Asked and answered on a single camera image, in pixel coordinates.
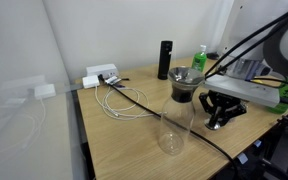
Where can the black thermos flask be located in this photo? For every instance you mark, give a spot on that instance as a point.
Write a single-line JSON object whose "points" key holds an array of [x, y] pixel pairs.
{"points": [[165, 60]]}

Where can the small black object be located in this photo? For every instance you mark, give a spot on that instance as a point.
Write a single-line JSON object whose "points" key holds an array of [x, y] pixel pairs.
{"points": [[212, 56]]}

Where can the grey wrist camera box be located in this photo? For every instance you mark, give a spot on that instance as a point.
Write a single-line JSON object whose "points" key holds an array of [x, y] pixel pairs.
{"points": [[250, 68]]}

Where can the glass carafe jar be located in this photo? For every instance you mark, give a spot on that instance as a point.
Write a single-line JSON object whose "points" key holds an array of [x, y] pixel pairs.
{"points": [[177, 116]]}

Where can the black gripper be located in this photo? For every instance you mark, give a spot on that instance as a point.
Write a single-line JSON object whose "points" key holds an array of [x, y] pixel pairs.
{"points": [[223, 98]]}

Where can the white power box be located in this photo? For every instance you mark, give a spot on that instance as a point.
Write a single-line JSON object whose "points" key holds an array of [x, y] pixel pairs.
{"points": [[101, 70]]}

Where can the white power adapter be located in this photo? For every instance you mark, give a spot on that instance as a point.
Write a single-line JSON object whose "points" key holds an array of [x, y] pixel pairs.
{"points": [[90, 81]]}

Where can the round metal lid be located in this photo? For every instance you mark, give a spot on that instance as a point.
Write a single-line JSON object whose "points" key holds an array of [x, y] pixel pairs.
{"points": [[212, 126]]}

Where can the white wrist mount plate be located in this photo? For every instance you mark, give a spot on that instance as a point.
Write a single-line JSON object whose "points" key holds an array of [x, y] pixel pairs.
{"points": [[244, 90]]}

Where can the small white connector plug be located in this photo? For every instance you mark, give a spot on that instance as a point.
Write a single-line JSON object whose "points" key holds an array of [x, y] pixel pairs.
{"points": [[112, 80]]}

